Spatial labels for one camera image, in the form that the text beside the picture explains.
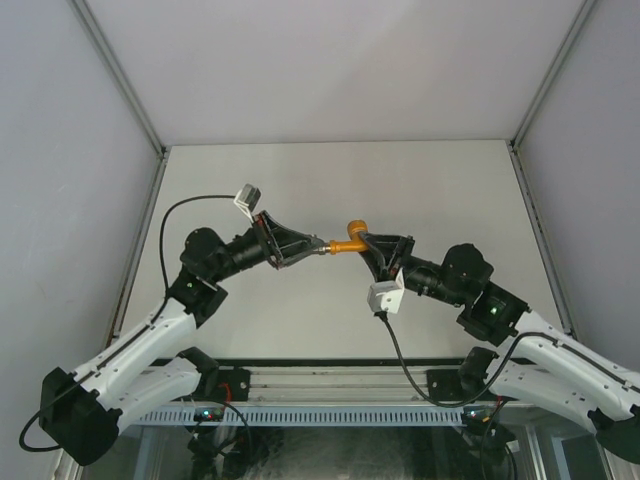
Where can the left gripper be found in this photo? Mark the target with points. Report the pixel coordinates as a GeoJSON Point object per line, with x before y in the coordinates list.
{"type": "Point", "coordinates": [285, 246]}

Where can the orange water faucet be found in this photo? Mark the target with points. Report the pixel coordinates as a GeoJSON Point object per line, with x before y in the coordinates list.
{"type": "Point", "coordinates": [354, 243]}

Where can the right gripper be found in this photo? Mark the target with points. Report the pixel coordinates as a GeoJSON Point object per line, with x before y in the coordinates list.
{"type": "Point", "coordinates": [392, 247]}

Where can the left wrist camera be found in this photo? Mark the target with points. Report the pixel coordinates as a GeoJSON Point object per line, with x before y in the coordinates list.
{"type": "Point", "coordinates": [247, 199]}

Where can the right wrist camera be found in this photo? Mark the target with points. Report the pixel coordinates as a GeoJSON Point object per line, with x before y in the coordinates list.
{"type": "Point", "coordinates": [386, 296]}

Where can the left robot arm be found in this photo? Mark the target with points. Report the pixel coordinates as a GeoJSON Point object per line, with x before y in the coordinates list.
{"type": "Point", "coordinates": [85, 410]}

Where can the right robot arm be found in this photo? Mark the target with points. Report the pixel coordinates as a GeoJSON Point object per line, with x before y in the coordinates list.
{"type": "Point", "coordinates": [530, 360]}

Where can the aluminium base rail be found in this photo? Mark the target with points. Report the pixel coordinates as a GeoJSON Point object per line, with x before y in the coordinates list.
{"type": "Point", "coordinates": [324, 383]}

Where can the aluminium frame post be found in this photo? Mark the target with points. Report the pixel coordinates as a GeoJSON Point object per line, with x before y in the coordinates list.
{"type": "Point", "coordinates": [515, 145]}
{"type": "Point", "coordinates": [94, 32]}

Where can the grey metal tee fitting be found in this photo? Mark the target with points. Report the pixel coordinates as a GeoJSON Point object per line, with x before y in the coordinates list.
{"type": "Point", "coordinates": [322, 249]}

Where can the perforated cable tray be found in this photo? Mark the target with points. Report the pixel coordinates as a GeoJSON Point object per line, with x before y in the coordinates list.
{"type": "Point", "coordinates": [420, 415]}

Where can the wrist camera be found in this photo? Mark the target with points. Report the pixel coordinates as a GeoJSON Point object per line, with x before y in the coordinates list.
{"type": "Point", "coordinates": [386, 296]}
{"type": "Point", "coordinates": [247, 199]}

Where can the right aluminium frame post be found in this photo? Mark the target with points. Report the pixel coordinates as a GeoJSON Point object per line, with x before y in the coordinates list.
{"type": "Point", "coordinates": [515, 145]}

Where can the left aluminium frame post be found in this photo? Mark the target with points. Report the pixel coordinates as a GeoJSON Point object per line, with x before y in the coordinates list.
{"type": "Point", "coordinates": [94, 32]}

